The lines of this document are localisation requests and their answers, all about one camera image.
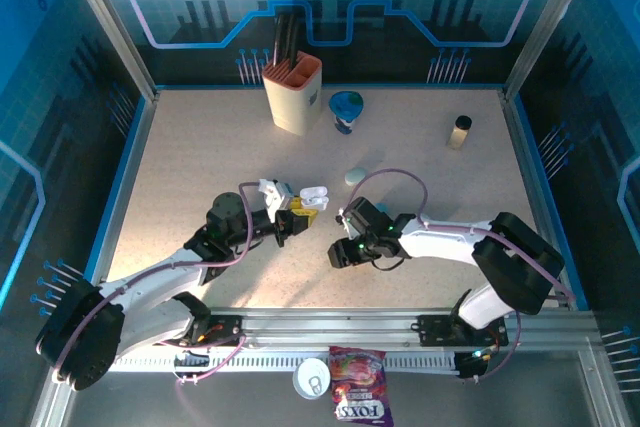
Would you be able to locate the white tin can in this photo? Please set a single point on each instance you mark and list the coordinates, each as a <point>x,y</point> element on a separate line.
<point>311,377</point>

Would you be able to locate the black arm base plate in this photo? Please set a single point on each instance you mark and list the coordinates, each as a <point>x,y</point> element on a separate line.
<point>230,323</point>
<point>435,334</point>

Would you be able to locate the small bottle black cap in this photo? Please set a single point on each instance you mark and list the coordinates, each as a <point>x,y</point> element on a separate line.
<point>460,132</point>

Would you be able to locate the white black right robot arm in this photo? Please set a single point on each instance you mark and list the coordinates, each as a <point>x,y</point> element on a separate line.
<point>450,242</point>

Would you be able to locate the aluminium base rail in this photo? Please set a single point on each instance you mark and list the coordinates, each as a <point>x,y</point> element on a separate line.
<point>325,324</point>

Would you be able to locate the purple candy bag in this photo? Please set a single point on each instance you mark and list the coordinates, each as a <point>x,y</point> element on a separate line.
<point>357,382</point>

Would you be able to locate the aluminium side rail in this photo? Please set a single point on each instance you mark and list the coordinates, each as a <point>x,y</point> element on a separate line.
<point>529,182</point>
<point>129,182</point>

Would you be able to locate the black electronics box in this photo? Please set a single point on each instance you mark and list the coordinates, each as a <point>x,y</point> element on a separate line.
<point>470,367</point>

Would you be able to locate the aluminium frame post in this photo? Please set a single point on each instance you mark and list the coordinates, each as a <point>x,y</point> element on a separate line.
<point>111,22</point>
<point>547,22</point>

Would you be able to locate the blue globe print cup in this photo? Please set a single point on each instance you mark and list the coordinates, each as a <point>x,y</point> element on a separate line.
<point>345,103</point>

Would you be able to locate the white earbud case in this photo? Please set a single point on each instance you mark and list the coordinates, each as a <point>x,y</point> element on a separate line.
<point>315,199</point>

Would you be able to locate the beige knife block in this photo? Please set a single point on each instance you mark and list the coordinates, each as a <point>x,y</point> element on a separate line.
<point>295,102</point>

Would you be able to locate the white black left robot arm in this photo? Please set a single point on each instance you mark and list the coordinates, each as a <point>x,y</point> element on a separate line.
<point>160,277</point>

